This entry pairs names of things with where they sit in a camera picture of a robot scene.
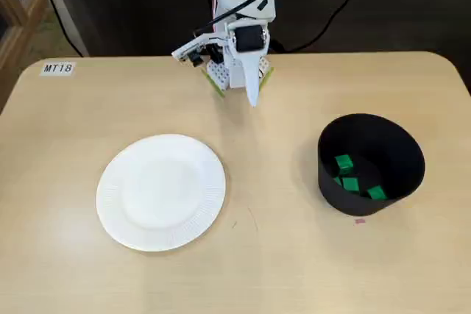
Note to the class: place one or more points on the green block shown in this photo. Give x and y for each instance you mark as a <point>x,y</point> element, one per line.
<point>344,164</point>
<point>376,193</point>
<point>336,181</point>
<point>349,183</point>

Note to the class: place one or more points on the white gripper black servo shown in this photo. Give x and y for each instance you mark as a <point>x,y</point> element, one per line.
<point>247,39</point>

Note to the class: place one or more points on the white paper plate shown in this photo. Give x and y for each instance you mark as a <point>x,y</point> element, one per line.
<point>158,192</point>

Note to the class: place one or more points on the black pot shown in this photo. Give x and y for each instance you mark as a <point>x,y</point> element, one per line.
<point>397,152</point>

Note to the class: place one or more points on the white MT18 label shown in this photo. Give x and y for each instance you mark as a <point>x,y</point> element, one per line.
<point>57,68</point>

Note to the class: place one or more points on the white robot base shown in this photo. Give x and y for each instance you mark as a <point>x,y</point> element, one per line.
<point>219,73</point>

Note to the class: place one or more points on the grey metal frame post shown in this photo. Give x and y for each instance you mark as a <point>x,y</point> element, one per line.
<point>67,9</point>

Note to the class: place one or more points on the wooden shelf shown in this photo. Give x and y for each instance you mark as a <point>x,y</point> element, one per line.
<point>14,34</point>

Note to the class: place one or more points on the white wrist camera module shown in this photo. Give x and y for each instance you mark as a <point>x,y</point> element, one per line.
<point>187,49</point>

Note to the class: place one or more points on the small pink tape mark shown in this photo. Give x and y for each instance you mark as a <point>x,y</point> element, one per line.
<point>361,221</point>

